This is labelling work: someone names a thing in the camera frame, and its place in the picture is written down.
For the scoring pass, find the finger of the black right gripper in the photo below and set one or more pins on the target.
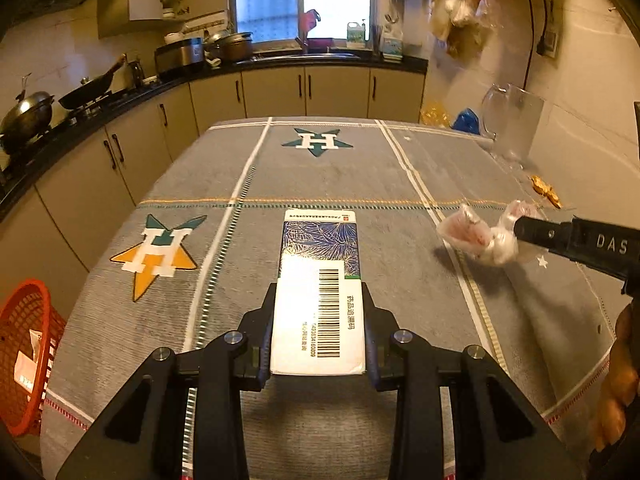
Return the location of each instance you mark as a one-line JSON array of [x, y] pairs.
[[607, 248]]

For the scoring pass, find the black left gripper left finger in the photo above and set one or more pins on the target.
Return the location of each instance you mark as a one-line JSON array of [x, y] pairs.
[[139, 434]]

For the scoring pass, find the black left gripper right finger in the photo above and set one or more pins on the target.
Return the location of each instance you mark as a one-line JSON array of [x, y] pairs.
[[498, 434]]

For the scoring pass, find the white pink plastic bag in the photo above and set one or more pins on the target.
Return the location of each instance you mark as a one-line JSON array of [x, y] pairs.
[[491, 245]]

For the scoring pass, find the blue white barcode box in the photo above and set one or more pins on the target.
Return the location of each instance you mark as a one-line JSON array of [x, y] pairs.
[[318, 327]]

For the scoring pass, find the beige kitchen cabinets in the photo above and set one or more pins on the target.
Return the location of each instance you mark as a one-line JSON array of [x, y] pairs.
[[66, 194]]

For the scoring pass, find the person's hand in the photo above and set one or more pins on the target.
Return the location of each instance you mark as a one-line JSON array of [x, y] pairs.
[[615, 426]]

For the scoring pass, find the gold candy wrapper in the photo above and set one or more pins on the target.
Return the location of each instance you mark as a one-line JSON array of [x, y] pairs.
[[545, 190]]

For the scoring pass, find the red plastic mesh basket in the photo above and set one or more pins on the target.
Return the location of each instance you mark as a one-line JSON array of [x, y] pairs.
[[31, 330]]

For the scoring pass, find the clear glass pitcher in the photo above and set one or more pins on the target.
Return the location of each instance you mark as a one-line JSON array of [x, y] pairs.
[[509, 117]]

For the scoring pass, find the grey patterned tablecloth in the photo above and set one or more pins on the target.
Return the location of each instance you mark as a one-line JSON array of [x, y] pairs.
[[252, 203]]

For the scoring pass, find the blue object behind table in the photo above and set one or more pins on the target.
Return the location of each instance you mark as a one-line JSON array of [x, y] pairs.
[[467, 121]]

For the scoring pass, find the green dish soap bottle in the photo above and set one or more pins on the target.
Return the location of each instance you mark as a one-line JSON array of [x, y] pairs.
[[356, 35]]

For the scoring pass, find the steel wok with lid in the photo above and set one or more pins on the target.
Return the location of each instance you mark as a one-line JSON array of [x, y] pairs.
[[30, 117]]

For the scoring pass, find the black frying pan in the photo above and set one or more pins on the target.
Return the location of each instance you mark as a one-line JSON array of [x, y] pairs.
[[91, 89]]

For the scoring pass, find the steel rice cooker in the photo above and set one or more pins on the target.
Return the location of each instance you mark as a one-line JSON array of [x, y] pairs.
[[179, 55]]

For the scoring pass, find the steel pot by window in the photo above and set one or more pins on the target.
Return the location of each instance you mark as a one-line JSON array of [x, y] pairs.
[[228, 47]]

